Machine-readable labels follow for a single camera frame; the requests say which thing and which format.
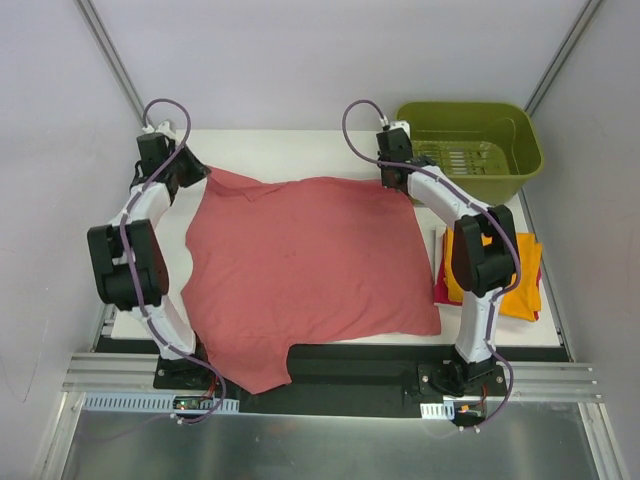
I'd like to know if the olive green plastic basket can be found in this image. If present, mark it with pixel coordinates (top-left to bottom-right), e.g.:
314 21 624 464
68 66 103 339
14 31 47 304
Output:
396 101 544 205

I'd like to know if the left aluminium frame post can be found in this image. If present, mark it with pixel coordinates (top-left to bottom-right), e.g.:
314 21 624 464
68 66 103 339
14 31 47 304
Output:
74 0 146 133

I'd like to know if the folded orange t shirt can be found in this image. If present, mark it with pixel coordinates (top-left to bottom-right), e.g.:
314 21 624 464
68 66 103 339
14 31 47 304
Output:
434 228 543 322

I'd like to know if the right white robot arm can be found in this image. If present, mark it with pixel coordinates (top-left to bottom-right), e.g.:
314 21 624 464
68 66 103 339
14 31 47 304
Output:
376 120 521 397

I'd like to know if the right aluminium frame post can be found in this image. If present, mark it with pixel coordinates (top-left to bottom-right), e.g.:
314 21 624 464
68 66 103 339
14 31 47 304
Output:
524 0 605 117

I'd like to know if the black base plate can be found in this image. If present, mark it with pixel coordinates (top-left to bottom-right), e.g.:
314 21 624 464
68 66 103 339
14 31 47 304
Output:
153 345 507 418

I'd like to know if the grey cable duct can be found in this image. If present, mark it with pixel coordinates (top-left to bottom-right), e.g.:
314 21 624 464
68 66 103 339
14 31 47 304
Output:
420 401 455 421
83 393 240 416

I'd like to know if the aluminium frame post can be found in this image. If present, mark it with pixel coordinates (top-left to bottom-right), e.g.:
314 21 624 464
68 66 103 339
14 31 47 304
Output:
74 0 146 133
524 0 605 117

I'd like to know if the pink red t shirt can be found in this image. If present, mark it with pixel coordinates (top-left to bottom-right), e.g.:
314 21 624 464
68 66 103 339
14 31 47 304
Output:
182 169 441 394

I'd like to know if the folded magenta t shirt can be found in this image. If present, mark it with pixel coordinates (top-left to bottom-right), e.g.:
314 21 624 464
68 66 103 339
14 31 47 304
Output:
434 263 542 322

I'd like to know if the left grey cable duct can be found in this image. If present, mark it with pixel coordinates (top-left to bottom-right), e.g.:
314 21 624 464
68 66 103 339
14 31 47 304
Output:
83 393 240 416

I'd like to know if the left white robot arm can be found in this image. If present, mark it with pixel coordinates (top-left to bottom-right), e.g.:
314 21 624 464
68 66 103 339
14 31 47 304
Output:
87 120 212 389

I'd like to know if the right grey cable duct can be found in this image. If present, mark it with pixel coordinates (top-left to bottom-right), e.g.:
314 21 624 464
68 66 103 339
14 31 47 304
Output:
420 401 455 421

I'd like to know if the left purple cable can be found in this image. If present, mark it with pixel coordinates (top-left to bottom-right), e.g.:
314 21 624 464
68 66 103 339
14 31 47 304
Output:
94 98 229 444

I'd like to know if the folded white t shirt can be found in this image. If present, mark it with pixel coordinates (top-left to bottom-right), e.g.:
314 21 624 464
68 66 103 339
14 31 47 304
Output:
429 226 447 280

